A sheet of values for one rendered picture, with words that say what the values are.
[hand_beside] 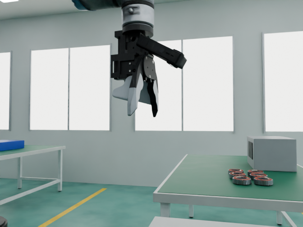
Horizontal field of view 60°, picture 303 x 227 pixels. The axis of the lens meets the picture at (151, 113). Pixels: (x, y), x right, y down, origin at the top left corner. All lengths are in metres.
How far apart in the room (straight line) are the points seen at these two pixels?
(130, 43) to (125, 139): 4.29
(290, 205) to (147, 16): 1.21
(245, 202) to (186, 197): 0.30
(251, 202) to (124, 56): 1.12
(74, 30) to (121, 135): 2.26
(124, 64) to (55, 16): 5.34
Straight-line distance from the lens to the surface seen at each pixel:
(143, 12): 0.61
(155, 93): 0.63
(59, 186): 4.74
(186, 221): 1.14
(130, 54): 0.58
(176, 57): 0.56
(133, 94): 0.52
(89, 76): 5.21
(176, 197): 1.51
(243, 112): 4.62
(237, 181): 1.78
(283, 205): 1.53
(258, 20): 4.95
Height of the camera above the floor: 1.14
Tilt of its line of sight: 2 degrees up
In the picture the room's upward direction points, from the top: straight up
